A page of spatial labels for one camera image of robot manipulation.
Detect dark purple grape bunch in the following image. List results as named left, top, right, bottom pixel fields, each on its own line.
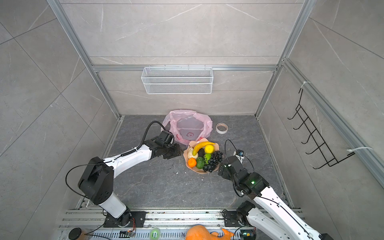
left=203, top=151, right=224, bottom=172

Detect beige bumpy fruit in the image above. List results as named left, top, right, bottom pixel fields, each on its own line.
left=187, top=147, right=199, bottom=160

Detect yellow lemon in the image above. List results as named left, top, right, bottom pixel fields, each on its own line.
left=204, top=145, right=215, bottom=154

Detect pink plastic bag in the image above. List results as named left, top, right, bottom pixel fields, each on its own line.
left=163, top=110, right=213, bottom=146

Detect smooth green mango fruit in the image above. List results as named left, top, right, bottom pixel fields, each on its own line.
left=196, top=157, right=205, bottom=170

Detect orange tangerine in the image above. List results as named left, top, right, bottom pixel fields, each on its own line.
left=188, top=158, right=197, bottom=168

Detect dark avocado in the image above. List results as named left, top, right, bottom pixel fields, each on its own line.
left=198, top=148, right=206, bottom=157

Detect yellow green banana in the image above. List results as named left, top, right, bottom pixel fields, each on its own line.
left=193, top=142, right=215, bottom=155

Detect green bumpy fruit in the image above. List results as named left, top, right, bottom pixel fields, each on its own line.
left=204, top=154, right=212, bottom=164

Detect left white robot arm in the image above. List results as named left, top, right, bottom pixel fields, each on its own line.
left=78, top=131, right=182, bottom=227

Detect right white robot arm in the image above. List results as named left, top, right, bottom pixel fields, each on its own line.
left=218, top=156, right=332, bottom=240

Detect white tape roll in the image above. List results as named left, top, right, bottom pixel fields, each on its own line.
left=216, top=123, right=229, bottom=135

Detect orange plush toy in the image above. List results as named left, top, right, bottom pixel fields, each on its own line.
left=185, top=225, right=235, bottom=240

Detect green tape roll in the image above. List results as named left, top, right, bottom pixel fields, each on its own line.
left=150, top=228, right=161, bottom=240

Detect dark round bottle cap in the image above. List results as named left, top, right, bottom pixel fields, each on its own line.
left=68, top=228, right=83, bottom=240

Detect white wire mesh basket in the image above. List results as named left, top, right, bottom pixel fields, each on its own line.
left=141, top=67, right=214, bottom=95

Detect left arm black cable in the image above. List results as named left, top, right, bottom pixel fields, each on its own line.
left=65, top=120, right=167, bottom=199

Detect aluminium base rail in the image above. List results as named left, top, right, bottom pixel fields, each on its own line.
left=56, top=208, right=271, bottom=240

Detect black wire hook rack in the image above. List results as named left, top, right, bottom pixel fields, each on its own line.
left=287, top=89, right=355, bottom=170

